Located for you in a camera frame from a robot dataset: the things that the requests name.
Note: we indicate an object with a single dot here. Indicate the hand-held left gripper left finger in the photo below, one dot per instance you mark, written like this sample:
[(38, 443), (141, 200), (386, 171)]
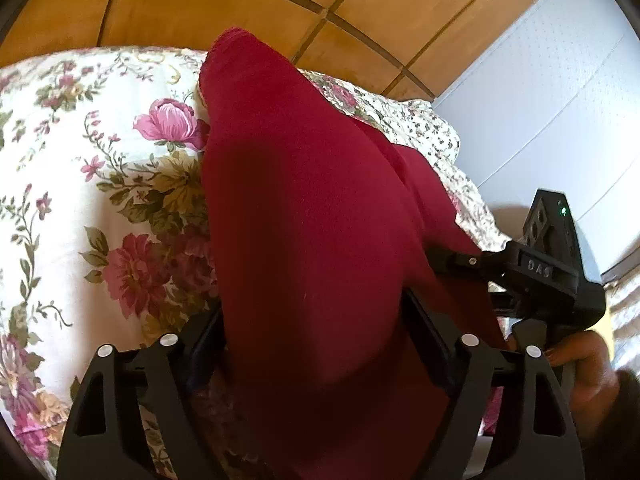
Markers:
[(202, 347)]

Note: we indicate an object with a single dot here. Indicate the white ribbed blanket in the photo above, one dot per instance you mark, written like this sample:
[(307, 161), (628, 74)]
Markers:
[(622, 310)]

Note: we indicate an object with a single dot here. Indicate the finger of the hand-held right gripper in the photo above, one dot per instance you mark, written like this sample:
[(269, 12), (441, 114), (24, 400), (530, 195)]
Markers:
[(460, 260)]

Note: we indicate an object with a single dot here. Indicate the floral rose bedsheet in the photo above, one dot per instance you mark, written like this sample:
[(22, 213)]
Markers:
[(75, 185)]

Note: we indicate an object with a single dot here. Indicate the person's right forearm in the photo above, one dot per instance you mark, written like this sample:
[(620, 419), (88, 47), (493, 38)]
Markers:
[(627, 400)]

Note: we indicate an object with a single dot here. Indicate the wooden panelled headboard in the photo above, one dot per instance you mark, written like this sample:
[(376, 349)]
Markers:
[(225, 5)]

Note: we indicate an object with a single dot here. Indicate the person's right hand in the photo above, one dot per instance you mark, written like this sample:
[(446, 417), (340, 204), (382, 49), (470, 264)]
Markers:
[(585, 375)]

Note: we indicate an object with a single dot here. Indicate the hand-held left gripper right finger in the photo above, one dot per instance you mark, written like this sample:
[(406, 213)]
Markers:
[(430, 345)]

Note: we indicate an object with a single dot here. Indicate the dark red garment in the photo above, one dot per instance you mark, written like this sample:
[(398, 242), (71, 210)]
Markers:
[(310, 210)]

